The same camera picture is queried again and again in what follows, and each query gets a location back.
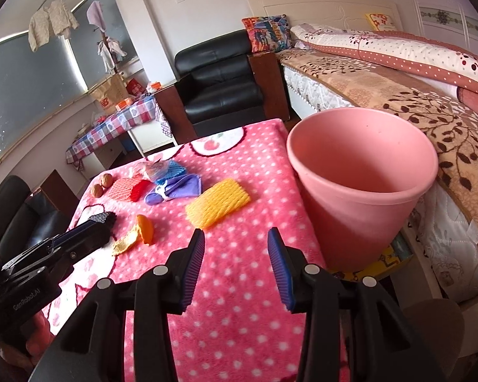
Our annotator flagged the red gift bag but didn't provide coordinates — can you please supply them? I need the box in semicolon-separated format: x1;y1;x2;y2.
126;79;147;97

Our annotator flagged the orange peel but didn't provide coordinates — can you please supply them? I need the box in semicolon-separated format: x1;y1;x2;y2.
112;215;154;256

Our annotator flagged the coat rack with clothes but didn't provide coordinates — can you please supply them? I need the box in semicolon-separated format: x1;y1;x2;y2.
86;1;127;74

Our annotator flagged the blue foam net sleeve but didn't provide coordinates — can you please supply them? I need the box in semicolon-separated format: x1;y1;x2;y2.
154;159;187;185

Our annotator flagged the black foam net sleeve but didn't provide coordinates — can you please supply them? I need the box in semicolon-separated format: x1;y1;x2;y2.
89;211;116;229

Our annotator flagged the brown paper bag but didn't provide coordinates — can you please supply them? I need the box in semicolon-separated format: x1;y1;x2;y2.
90;74;129;115

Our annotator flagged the purple cloth wrapper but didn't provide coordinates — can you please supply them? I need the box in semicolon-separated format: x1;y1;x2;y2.
144;173;202;205

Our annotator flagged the yellow red pillow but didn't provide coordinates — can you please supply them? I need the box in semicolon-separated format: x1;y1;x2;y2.
365;13;398;32

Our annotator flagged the checked tablecloth table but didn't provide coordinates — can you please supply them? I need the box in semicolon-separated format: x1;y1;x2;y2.
65;95;172;171

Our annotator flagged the white red dotted quilt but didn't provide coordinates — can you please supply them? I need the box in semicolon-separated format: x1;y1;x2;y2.
291;23;478;94

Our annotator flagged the hanging cream sweater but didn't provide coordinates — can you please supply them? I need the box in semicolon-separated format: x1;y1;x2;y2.
28;0;79;53

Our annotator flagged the person's hand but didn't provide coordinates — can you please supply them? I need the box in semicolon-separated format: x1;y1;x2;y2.
0;311;54;371

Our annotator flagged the pink plastic trash bin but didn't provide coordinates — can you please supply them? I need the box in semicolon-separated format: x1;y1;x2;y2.
286;107;438;272

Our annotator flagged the clear plastic candy wrapper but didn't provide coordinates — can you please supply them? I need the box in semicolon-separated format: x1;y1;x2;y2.
130;160;169;182

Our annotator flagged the pink polka dot blanket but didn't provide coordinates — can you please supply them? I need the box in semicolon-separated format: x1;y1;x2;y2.
44;120;324;381

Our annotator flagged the orange box on table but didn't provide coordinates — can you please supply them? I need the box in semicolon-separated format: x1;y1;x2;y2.
115;97;134;111

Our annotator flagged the bed with brown leaf blanket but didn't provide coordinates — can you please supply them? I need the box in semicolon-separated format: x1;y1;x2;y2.
246;0;478;319

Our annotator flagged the red foam net sleeve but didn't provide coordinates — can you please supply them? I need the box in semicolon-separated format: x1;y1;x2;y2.
107;177;153;202

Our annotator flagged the colourful comic cushion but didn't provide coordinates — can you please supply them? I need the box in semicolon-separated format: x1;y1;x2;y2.
242;14;292;53

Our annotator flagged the yellow foam net sleeve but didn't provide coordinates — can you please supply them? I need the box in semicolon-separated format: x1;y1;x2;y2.
185;179;251;230

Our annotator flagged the black leather armchair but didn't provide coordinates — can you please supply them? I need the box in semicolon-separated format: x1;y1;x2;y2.
154;29;290;143

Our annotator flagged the white wardrobe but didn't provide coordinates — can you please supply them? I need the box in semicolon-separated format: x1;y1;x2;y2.
413;0;478;55

